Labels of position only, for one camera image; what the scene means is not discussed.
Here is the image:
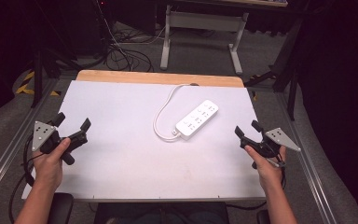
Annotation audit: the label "wooden table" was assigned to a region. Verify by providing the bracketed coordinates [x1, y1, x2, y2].
[76, 69, 245, 89]

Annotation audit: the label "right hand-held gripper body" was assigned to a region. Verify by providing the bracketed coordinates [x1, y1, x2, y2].
[240, 127, 302, 171]

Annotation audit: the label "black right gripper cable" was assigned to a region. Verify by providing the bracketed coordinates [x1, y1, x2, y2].
[225, 157, 288, 211]

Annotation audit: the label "white desk frame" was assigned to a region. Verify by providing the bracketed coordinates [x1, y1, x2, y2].
[159, 3, 250, 76]

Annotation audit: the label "white power strip cable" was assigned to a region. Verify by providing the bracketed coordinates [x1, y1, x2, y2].
[152, 83, 200, 143]

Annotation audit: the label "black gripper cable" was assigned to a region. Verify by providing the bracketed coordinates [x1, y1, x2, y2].
[8, 135, 45, 224]
[225, 157, 288, 211]

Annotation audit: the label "person's legs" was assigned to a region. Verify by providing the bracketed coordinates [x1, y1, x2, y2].
[93, 202, 230, 224]

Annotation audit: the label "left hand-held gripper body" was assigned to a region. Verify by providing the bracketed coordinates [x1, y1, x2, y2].
[31, 119, 90, 166]

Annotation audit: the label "person's right hand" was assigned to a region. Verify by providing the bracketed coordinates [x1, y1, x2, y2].
[243, 144, 289, 191]

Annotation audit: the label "black floor cables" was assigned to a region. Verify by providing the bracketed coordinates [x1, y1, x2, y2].
[96, 0, 169, 73]

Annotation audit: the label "white table board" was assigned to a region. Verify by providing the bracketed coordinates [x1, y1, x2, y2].
[21, 79, 267, 201]

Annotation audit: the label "dark curtain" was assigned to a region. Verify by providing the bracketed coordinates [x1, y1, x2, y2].
[297, 0, 358, 224]
[0, 0, 45, 125]

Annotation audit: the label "person's left hand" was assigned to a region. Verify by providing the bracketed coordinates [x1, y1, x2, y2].
[32, 137, 72, 191]

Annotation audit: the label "white power strip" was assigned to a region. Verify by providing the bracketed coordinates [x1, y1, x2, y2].
[174, 99, 220, 141]

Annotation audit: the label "aluminium floor rail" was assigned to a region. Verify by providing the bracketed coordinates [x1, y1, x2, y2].
[0, 77, 60, 206]
[274, 91, 339, 224]

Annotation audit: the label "yellow black floor tape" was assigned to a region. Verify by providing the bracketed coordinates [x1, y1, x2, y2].
[14, 70, 61, 97]

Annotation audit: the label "black chair armrest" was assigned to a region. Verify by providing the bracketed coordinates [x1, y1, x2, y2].
[47, 192, 75, 224]

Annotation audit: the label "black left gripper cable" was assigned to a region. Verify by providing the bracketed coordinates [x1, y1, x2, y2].
[8, 135, 45, 224]

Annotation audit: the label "black metal stand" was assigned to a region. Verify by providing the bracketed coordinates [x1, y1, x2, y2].
[31, 0, 85, 109]
[243, 12, 306, 121]

